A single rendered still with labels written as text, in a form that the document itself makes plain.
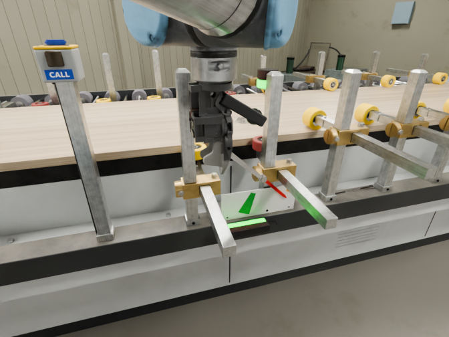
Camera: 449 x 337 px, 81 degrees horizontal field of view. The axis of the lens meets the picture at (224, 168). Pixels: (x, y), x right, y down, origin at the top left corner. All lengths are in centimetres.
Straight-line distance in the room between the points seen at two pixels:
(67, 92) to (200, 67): 32
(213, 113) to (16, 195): 76
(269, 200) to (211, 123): 43
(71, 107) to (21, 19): 381
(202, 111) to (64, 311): 114
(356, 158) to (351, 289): 75
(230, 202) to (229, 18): 63
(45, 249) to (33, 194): 23
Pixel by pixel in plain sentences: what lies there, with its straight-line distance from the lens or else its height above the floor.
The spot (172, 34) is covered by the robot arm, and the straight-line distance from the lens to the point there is 41.
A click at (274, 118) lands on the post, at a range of 78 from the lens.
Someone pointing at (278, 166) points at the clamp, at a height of 87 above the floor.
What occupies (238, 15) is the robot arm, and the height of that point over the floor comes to 126.
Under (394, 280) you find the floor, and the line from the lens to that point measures 188.
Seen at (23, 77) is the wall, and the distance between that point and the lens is 449.
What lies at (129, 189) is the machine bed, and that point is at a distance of 103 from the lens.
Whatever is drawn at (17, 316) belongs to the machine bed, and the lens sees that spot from 150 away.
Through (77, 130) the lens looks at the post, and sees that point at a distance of 72.
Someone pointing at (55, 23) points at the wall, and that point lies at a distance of 457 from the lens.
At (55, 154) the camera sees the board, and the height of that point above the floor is 90.
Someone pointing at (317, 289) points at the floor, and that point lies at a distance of 166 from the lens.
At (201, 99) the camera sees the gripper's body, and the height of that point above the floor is 113.
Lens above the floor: 124
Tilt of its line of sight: 27 degrees down
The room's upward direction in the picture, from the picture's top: straight up
